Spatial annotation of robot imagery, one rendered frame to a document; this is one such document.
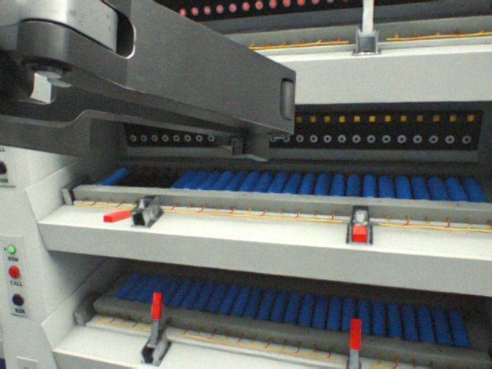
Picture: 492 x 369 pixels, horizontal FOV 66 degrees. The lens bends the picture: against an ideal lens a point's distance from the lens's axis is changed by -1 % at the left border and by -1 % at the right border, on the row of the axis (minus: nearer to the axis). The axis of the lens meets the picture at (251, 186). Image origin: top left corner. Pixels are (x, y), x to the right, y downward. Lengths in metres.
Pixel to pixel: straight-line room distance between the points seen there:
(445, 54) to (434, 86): 0.03
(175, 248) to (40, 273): 0.22
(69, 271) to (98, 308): 0.08
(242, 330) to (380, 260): 0.24
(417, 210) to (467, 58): 0.16
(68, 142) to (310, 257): 0.27
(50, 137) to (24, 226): 0.36
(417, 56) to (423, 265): 0.21
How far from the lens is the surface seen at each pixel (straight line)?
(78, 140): 0.28
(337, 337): 0.55
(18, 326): 0.69
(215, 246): 0.46
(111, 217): 0.44
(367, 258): 0.42
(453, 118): 0.57
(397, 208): 0.46
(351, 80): 0.40
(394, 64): 0.40
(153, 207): 0.51
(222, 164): 0.60
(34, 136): 0.26
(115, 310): 0.66
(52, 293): 0.64
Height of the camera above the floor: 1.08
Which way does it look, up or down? 10 degrees down
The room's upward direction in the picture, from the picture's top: 1 degrees counter-clockwise
